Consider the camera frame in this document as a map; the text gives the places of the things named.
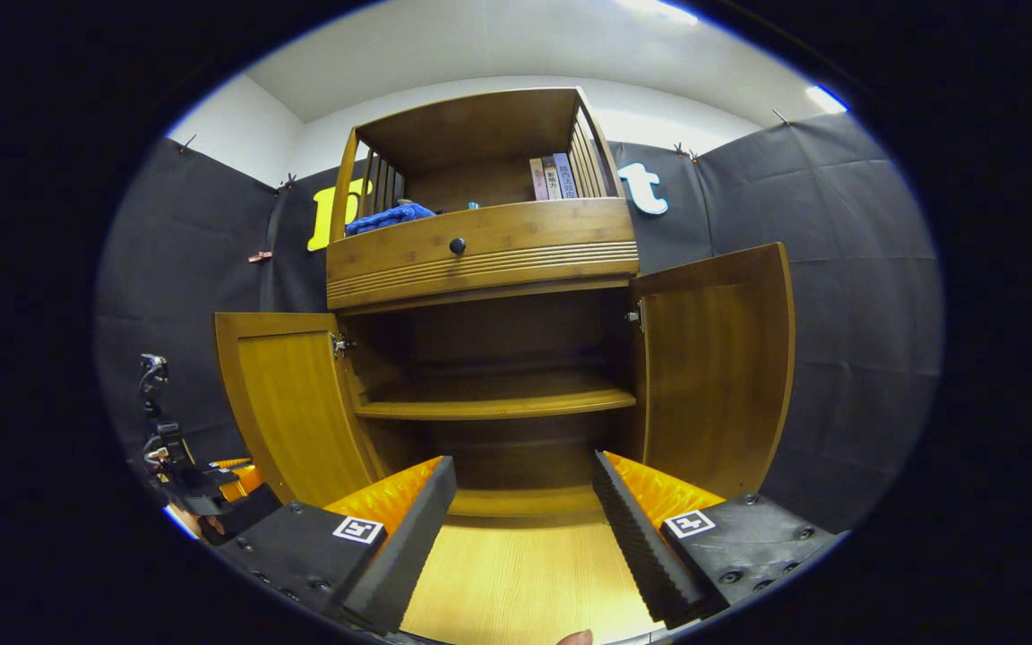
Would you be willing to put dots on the blue towel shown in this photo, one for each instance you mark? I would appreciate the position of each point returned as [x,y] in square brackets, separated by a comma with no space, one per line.
[386,218]

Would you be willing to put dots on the black backdrop cloth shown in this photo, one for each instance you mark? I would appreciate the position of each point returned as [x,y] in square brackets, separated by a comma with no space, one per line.
[838,313]

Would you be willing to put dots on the large ceiling light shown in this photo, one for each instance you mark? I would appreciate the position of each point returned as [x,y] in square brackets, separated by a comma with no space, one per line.
[659,9]

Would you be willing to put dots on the copper clip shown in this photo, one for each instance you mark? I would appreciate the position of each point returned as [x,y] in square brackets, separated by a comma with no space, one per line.
[259,257]

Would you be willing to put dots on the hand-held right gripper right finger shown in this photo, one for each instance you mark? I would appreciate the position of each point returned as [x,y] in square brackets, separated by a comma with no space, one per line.
[632,542]

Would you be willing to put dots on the small ceiling light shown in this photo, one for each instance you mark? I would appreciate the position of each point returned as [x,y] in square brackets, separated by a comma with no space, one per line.
[826,98]

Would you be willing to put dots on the metal door hinge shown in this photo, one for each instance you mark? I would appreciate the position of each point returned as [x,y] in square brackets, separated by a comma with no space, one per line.
[340,345]
[633,313]

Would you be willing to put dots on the beige book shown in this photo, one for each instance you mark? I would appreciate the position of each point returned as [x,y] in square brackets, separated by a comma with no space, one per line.
[552,179]

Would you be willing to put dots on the purple book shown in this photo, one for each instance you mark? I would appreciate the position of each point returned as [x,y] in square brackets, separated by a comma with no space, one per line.
[566,176]

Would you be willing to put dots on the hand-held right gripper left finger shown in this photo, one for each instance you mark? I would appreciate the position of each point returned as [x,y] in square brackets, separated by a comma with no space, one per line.
[404,542]

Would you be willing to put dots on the wooden double-door shoe cabinet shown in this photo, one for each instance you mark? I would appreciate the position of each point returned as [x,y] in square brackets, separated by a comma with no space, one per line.
[480,260]

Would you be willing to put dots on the wooden cabinet door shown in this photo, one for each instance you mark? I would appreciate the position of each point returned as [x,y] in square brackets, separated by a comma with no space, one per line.
[292,403]
[713,376]

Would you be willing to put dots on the wooden cabinet drawer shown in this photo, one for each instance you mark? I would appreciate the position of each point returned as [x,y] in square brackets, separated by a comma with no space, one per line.
[525,237]

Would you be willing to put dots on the black round drawer knob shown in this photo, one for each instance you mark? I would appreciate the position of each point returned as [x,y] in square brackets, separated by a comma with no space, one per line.
[457,245]

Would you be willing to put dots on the wooden cabinet inner shelf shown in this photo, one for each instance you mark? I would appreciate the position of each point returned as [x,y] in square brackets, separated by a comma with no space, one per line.
[498,399]

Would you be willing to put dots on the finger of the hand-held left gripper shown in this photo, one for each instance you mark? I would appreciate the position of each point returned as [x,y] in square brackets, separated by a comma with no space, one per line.
[247,511]

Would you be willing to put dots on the pink book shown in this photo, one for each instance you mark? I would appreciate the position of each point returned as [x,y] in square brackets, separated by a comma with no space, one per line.
[538,179]

